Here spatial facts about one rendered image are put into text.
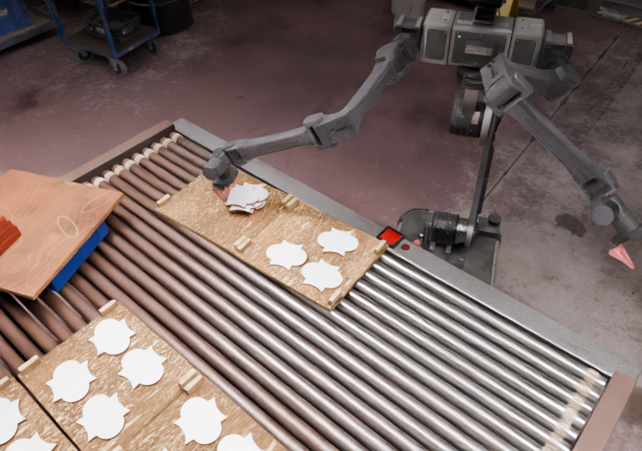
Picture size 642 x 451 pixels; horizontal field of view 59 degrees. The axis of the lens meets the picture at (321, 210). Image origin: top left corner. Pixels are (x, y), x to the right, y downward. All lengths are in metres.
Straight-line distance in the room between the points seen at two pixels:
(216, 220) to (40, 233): 0.59
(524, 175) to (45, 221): 2.88
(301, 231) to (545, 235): 1.86
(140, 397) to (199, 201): 0.82
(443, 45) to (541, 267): 1.65
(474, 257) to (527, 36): 1.29
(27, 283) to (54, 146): 2.60
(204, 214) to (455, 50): 1.08
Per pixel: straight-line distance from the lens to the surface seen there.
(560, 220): 3.67
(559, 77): 1.92
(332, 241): 2.00
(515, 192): 3.78
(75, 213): 2.17
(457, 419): 1.68
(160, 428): 1.68
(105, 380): 1.81
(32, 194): 2.33
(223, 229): 2.10
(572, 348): 1.89
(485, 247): 3.04
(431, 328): 1.82
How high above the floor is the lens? 2.38
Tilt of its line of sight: 43 degrees down
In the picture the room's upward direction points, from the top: 2 degrees counter-clockwise
